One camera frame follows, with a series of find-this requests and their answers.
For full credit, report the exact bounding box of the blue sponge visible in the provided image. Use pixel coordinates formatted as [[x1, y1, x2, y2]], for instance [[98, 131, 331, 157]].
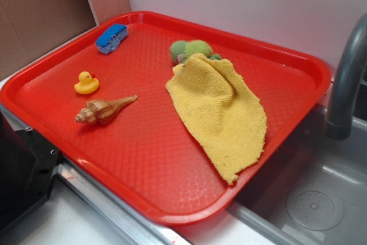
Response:
[[95, 24, 128, 55]]

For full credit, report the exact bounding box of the brown spiral seashell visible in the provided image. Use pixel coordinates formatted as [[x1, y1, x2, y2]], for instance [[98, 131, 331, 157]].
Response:
[[74, 95, 138, 126]]

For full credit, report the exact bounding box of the brown cardboard panel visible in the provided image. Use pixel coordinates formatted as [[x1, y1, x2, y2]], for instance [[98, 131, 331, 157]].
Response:
[[1, 0, 131, 80]]

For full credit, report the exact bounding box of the green plush animal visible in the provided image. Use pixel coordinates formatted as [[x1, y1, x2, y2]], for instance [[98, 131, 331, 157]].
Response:
[[169, 40, 222, 65]]

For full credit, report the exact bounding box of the grey toy sink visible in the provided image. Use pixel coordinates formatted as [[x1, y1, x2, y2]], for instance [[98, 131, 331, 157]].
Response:
[[226, 104, 367, 245]]

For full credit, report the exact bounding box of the yellow rubber duck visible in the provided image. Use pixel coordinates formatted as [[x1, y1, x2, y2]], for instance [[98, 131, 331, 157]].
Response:
[[74, 71, 100, 95]]

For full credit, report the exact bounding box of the yellow knitted cloth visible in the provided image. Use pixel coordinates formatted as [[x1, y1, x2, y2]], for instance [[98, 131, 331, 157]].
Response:
[[166, 54, 267, 185]]

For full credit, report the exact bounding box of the red plastic tray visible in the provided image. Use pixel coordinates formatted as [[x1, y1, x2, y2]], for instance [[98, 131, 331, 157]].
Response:
[[1, 11, 331, 225]]

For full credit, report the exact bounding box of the grey faucet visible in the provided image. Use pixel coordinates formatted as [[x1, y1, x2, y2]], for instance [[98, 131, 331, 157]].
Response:
[[324, 15, 366, 140]]

